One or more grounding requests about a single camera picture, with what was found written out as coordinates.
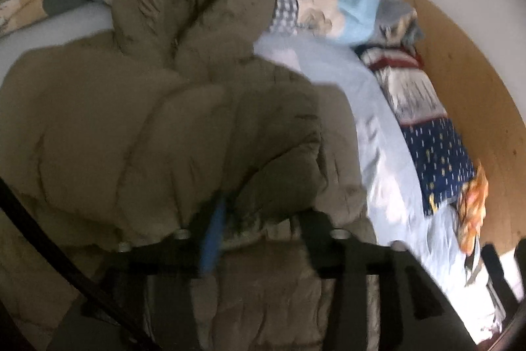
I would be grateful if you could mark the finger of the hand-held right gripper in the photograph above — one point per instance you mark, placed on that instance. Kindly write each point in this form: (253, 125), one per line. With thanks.
(495, 273)

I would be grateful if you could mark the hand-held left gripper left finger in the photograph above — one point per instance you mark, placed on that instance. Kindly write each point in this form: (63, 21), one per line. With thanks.
(213, 240)

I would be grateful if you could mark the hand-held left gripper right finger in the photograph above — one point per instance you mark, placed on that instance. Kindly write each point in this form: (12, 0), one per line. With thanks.
(317, 246)

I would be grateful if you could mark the olive green puffer jacket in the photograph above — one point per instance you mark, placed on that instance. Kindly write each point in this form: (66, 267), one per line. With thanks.
(135, 120)

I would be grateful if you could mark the orange cloth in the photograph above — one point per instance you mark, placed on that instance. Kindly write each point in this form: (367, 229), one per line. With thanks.
(472, 207)

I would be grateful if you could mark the light blue bed sheet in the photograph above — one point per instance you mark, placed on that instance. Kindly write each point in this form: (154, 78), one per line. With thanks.
(386, 153)

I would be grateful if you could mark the navy blue dotted cloth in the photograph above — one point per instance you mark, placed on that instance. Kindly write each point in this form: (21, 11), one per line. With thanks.
(439, 162)

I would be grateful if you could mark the wooden headboard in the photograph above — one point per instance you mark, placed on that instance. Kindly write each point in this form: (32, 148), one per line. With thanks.
(472, 88)

